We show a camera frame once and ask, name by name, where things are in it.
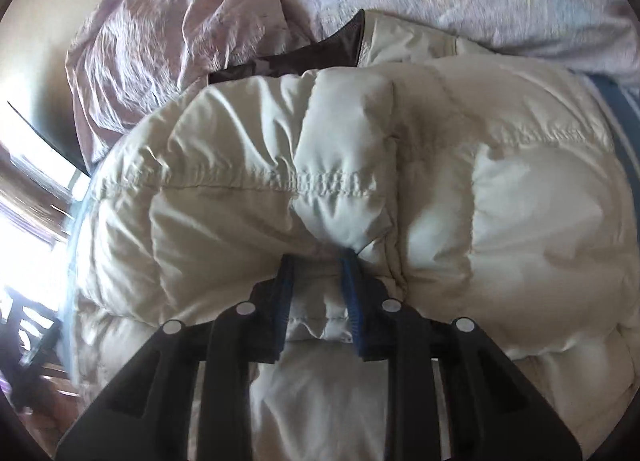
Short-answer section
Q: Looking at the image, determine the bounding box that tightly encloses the pink floral duvet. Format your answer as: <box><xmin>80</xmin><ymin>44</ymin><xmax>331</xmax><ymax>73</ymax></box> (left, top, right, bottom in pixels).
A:
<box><xmin>65</xmin><ymin>0</ymin><xmax>640</xmax><ymax>176</ymax></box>

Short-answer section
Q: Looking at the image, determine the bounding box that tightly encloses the blue striped bed sheet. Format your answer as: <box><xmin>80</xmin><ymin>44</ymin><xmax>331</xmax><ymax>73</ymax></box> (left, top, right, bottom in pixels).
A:
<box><xmin>585</xmin><ymin>72</ymin><xmax>640</xmax><ymax>182</ymax></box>

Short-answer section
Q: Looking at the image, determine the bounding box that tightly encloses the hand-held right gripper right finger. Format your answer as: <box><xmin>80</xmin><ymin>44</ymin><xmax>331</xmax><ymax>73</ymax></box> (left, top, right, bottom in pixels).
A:
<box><xmin>339</xmin><ymin>250</ymin><xmax>585</xmax><ymax>461</ymax></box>

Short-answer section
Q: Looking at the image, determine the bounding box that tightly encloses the dark wooden chair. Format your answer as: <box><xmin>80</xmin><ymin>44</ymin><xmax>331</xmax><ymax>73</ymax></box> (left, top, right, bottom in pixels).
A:
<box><xmin>0</xmin><ymin>286</ymin><xmax>68</xmax><ymax>392</ymax></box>

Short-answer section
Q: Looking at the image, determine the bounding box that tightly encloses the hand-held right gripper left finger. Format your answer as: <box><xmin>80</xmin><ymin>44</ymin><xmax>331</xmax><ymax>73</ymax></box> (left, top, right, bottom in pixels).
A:
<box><xmin>55</xmin><ymin>256</ymin><xmax>297</xmax><ymax>461</ymax></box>

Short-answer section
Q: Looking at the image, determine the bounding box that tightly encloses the white pillow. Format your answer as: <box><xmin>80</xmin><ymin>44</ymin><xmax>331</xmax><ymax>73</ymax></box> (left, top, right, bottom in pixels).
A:
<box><xmin>70</xmin><ymin>8</ymin><xmax>640</xmax><ymax>461</ymax></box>

